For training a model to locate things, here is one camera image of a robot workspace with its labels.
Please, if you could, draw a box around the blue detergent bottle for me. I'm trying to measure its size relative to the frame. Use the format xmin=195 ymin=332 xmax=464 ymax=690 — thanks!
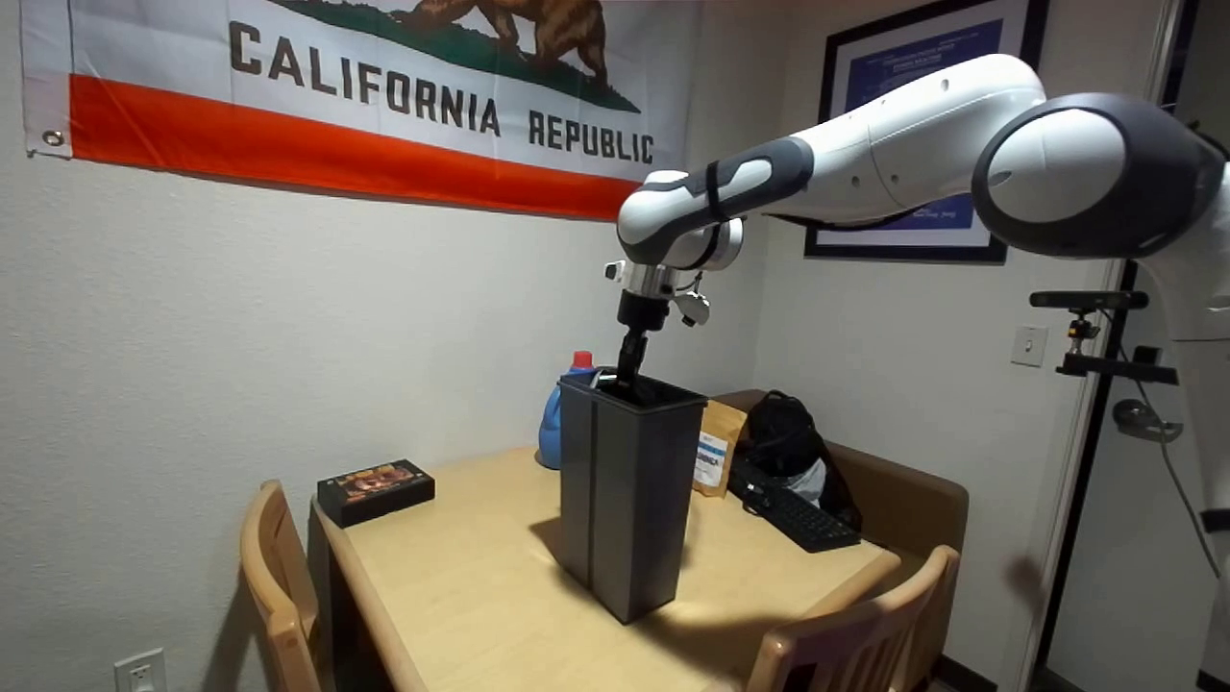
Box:
xmin=536 ymin=352 xmax=602 ymax=472

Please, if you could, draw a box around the wooden chair with solid back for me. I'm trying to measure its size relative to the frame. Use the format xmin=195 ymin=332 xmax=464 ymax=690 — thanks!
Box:
xmin=818 ymin=438 xmax=971 ymax=608

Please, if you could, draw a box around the wooden chair with curved back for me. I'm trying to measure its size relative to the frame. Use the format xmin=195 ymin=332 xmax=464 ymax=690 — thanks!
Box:
xmin=745 ymin=544 xmax=965 ymax=692
xmin=237 ymin=479 xmax=340 ymax=692

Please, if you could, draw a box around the dark grey tall bin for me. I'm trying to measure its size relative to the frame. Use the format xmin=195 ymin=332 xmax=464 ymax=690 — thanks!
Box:
xmin=555 ymin=368 xmax=713 ymax=627

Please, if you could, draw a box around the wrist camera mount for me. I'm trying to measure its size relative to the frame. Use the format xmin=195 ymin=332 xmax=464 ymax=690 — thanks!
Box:
xmin=601 ymin=253 xmax=715 ymax=332

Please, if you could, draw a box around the brown cardboard box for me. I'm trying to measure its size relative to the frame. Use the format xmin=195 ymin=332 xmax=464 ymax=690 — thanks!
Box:
xmin=695 ymin=397 xmax=761 ymax=502

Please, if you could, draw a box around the black framed blue picture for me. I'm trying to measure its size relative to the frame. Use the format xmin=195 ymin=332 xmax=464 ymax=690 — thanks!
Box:
xmin=805 ymin=0 xmax=1055 ymax=265

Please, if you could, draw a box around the white wall light switch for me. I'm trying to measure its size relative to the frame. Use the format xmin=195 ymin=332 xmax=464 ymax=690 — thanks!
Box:
xmin=1007 ymin=323 xmax=1055 ymax=375

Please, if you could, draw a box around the flat black printed box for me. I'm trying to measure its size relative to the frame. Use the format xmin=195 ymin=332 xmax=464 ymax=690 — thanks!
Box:
xmin=314 ymin=453 xmax=438 ymax=532

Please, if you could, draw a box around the California Republic flag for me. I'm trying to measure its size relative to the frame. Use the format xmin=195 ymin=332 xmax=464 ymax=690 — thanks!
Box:
xmin=14 ymin=0 xmax=708 ymax=225

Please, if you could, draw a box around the white wall power outlet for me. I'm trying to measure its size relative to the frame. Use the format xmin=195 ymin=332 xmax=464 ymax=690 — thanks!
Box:
xmin=112 ymin=644 xmax=173 ymax=692

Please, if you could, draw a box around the black computer keyboard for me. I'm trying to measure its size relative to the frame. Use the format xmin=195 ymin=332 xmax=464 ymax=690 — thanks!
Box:
xmin=743 ymin=482 xmax=865 ymax=554

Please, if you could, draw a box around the black camera tripod stand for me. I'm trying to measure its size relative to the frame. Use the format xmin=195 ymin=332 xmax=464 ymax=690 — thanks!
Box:
xmin=1021 ymin=253 xmax=1183 ymax=692

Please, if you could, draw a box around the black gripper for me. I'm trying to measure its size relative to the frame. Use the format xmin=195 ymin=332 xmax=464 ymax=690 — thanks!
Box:
xmin=617 ymin=290 xmax=678 ymax=384

